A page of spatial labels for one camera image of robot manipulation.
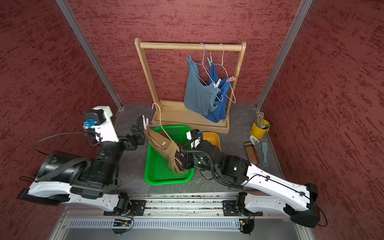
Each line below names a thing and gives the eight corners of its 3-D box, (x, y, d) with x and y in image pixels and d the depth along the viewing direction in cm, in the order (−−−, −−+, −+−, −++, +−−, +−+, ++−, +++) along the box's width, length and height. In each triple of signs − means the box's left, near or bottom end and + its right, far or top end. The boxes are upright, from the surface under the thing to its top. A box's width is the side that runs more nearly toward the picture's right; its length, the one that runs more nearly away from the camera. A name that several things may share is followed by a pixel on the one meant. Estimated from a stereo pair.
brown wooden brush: (249, 164, 91) (250, 162, 89) (244, 143, 100) (245, 141, 98) (258, 164, 91) (260, 162, 89) (252, 143, 100) (254, 141, 98)
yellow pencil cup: (251, 139, 103) (257, 128, 93) (249, 129, 108) (254, 118, 98) (265, 139, 103) (272, 128, 93) (261, 129, 108) (268, 118, 98)
